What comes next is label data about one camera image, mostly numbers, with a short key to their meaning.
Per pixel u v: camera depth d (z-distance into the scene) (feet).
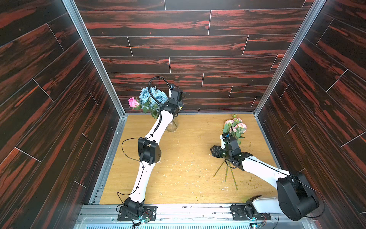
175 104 2.46
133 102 2.36
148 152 2.03
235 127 3.36
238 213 2.39
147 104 2.66
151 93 2.57
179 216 2.42
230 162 2.21
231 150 2.22
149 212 2.41
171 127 3.34
